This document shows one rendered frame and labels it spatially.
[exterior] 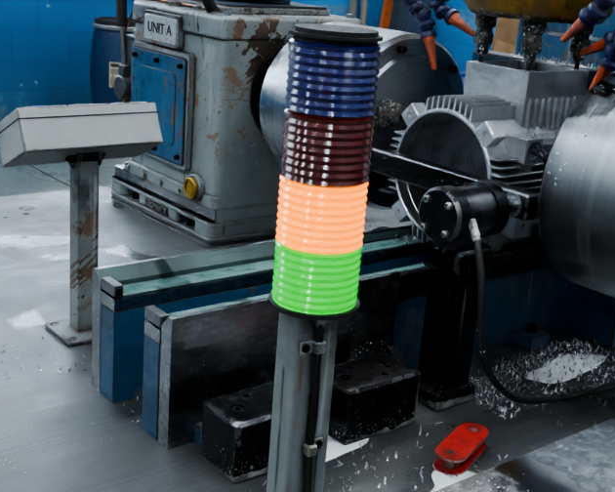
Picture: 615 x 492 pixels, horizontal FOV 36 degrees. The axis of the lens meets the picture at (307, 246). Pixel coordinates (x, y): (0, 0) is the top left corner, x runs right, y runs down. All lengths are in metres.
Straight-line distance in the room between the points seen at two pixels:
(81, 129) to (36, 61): 5.72
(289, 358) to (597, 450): 0.25
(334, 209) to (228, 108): 0.88
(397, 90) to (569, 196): 0.38
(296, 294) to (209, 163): 0.89
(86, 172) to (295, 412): 0.52
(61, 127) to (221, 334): 0.31
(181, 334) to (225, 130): 0.64
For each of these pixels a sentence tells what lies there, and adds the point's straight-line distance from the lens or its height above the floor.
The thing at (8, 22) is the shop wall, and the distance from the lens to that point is 6.70.
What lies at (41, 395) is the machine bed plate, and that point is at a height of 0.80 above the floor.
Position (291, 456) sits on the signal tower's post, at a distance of 0.70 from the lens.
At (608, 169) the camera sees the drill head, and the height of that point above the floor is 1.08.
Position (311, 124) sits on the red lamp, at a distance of 0.60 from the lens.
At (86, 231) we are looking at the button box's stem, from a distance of 1.14.
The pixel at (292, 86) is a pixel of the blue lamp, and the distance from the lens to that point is 0.61.
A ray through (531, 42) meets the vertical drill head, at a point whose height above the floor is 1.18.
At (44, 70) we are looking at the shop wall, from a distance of 6.84.
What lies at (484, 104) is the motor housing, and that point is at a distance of 1.16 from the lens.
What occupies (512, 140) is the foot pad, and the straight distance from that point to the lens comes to 1.14.
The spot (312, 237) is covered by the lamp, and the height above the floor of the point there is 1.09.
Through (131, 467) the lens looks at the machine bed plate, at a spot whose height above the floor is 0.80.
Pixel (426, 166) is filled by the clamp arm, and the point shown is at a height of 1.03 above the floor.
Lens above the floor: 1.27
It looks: 17 degrees down
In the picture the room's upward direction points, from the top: 5 degrees clockwise
